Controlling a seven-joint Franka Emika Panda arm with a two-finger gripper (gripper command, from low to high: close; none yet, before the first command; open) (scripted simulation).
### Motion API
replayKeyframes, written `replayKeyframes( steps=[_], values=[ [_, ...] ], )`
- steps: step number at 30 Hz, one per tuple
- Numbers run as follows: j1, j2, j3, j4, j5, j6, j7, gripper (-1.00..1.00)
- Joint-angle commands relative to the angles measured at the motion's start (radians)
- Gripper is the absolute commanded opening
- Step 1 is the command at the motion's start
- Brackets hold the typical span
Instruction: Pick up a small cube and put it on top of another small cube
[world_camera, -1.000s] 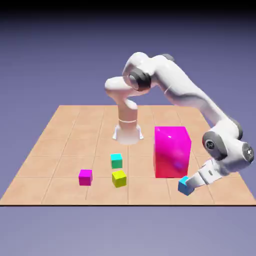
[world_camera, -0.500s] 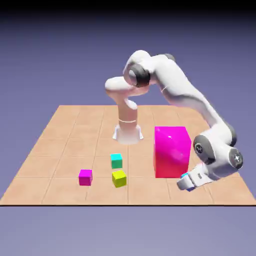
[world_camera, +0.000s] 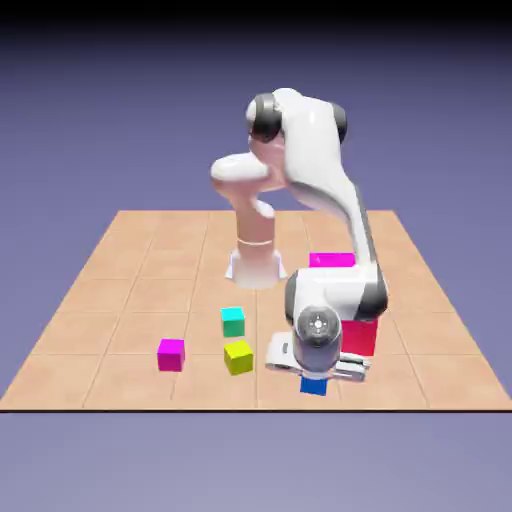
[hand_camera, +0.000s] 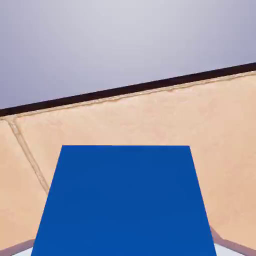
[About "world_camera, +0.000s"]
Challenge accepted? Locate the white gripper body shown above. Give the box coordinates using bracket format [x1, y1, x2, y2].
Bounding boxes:
[264, 331, 372, 383]

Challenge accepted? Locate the small yellow cube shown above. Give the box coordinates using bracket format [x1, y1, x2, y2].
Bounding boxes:
[222, 340, 255, 376]

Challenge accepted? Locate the small blue cube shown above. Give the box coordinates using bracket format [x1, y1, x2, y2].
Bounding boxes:
[299, 374, 330, 398]

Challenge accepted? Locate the small cyan cube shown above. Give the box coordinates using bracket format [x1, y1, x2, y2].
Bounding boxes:
[220, 306, 246, 338]

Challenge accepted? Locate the small magenta cube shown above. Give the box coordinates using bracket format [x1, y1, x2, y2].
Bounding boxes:
[156, 338, 186, 373]

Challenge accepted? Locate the large pink box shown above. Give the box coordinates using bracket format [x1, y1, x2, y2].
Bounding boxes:
[308, 252, 380, 358]

